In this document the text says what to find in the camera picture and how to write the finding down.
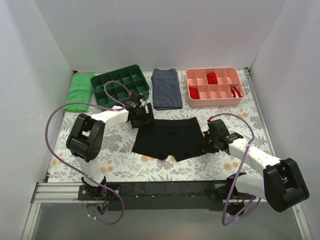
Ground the black underwear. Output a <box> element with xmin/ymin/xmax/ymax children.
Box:
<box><xmin>132</xmin><ymin>117</ymin><xmax>205</xmax><ymax>162</ymax></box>

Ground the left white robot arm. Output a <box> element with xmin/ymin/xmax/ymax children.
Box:
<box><xmin>66</xmin><ymin>92</ymin><xmax>155</xmax><ymax>200</ymax></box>

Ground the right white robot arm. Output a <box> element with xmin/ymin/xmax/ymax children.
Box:
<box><xmin>203</xmin><ymin>119</ymin><xmax>310</xmax><ymax>213</ymax></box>

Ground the rolled red underwear left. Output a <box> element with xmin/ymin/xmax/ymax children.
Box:
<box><xmin>188</xmin><ymin>86</ymin><xmax>200</xmax><ymax>100</ymax></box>

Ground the rolled red underwear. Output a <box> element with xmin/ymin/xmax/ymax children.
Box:
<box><xmin>206</xmin><ymin>72</ymin><xmax>218</xmax><ymax>85</ymax></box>
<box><xmin>188</xmin><ymin>86</ymin><xmax>200</xmax><ymax>100</ymax></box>

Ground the red white striped underwear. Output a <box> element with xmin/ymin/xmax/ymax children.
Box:
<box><xmin>230</xmin><ymin>85</ymin><xmax>244</xmax><ymax>98</ymax></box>

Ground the rolled red underwear top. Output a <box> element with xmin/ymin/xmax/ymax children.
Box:
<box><xmin>206</xmin><ymin>72</ymin><xmax>218</xmax><ymax>85</ymax></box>

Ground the folded grey-blue towel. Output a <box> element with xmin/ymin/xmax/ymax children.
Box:
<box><xmin>151</xmin><ymin>68</ymin><xmax>183</xmax><ymax>111</ymax></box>

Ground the green divided organizer tray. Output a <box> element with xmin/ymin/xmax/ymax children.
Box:
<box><xmin>90</xmin><ymin>64</ymin><xmax>150</xmax><ymax>108</ymax></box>

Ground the pink divided organizer tray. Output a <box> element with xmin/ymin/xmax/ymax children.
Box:
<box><xmin>185</xmin><ymin>67</ymin><xmax>246</xmax><ymax>108</ymax></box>

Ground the floral patterned table mat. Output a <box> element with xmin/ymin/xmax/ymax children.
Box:
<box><xmin>48</xmin><ymin>70</ymin><xmax>274</xmax><ymax>183</ymax></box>

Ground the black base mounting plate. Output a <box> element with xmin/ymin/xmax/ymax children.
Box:
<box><xmin>77</xmin><ymin>180</ymin><xmax>258</xmax><ymax>213</ymax></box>

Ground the folded green towel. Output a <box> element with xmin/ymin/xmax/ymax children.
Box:
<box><xmin>63</xmin><ymin>72</ymin><xmax>95</xmax><ymax>114</ymax></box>

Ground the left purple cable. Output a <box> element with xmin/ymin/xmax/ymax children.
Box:
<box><xmin>44</xmin><ymin>81</ymin><xmax>132</xmax><ymax>225</ymax></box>

